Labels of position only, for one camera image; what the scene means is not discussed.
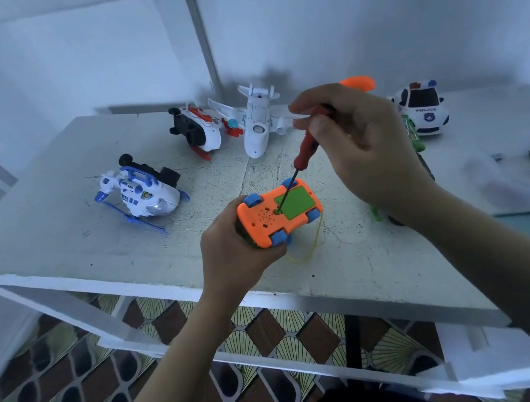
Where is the dark green toy helicopter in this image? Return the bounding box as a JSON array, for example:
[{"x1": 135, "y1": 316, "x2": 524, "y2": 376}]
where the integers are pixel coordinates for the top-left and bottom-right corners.
[{"x1": 358, "y1": 108, "x2": 442, "y2": 230}]

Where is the person's right forearm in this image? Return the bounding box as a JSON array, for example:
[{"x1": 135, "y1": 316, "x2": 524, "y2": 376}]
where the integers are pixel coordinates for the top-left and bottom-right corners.
[{"x1": 402, "y1": 178, "x2": 530, "y2": 402}]

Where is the red screwdriver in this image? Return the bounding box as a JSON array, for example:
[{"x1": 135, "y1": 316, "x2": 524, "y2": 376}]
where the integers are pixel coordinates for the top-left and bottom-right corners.
[{"x1": 265, "y1": 105, "x2": 348, "y2": 216}]

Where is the person's left hand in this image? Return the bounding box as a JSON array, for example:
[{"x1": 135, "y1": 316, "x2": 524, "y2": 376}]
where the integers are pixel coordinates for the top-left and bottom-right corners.
[{"x1": 191, "y1": 192, "x2": 294, "y2": 307}]

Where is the person's left forearm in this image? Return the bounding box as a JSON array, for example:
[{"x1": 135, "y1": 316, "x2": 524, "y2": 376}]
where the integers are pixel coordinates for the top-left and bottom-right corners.
[{"x1": 81, "y1": 288, "x2": 251, "y2": 402}]

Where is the clear plastic container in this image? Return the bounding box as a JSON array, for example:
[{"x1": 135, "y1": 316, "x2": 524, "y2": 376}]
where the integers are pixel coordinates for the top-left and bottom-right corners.
[{"x1": 460, "y1": 144, "x2": 530, "y2": 219}]

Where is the white blue toy vehicle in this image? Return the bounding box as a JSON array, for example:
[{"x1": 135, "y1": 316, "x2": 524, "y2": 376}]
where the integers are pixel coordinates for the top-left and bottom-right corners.
[{"x1": 88, "y1": 147, "x2": 194, "y2": 242}]

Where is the red white toy vehicle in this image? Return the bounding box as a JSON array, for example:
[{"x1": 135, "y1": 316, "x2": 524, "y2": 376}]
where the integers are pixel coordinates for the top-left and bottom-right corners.
[{"x1": 167, "y1": 100, "x2": 228, "y2": 165}]

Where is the person's right hand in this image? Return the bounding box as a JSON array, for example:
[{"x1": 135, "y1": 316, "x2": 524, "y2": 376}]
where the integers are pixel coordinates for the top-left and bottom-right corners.
[{"x1": 285, "y1": 72, "x2": 440, "y2": 238}]

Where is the black white toy car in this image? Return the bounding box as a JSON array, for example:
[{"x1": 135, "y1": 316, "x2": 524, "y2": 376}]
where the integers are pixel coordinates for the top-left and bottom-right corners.
[{"x1": 393, "y1": 79, "x2": 453, "y2": 140}]

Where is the yellow orange toy car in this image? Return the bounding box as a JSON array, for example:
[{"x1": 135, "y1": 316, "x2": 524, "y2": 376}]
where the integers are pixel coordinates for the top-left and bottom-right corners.
[{"x1": 339, "y1": 73, "x2": 378, "y2": 96}]

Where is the white toy airplane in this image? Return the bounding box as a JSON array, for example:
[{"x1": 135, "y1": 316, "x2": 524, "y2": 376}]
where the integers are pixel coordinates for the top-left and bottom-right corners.
[{"x1": 205, "y1": 76, "x2": 313, "y2": 165}]

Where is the green orange toy car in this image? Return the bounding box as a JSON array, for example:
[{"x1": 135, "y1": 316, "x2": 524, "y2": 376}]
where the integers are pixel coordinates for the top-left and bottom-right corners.
[{"x1": 232, "y1": 173, "x2": 329, "y2": 253}]

